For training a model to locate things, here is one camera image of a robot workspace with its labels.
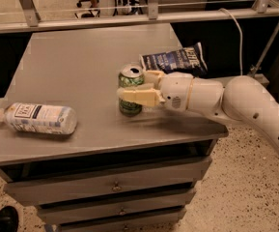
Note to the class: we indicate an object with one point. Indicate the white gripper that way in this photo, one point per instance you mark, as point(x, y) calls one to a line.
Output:
point(175, 90)

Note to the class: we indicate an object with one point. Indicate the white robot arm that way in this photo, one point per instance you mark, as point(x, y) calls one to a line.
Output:
point(242, 100)

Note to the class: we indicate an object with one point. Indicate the blue chip bag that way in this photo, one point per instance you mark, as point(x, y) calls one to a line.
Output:
point(184, 60)

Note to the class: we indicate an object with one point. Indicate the grey drawer cabinet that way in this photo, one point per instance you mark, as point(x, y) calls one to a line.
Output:
point(80, 69)

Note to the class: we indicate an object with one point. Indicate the top grey drawer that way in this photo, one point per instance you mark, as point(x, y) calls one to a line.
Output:
point(77, 186)

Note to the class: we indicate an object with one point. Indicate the grey drawer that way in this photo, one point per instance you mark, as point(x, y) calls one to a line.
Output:
point(116, 205)
point(126, 222)
point(77, 186)

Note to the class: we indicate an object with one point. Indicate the black office chair base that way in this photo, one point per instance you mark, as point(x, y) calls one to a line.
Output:
point(92, 12)

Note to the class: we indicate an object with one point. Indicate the clear plastic water bottle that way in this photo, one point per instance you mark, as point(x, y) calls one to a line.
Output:
point(39, 118)

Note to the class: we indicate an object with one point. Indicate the middle grey drawer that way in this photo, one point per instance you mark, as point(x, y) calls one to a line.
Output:
point(116, 205)

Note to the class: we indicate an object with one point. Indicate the bottom grey drawer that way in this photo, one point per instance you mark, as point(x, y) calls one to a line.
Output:
point(126, 222)

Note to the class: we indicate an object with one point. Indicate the grey metal railing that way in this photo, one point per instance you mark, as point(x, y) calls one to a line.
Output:
point(52, 15)

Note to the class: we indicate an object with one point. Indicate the black shoe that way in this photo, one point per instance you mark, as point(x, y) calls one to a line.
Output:
point(9, 219)

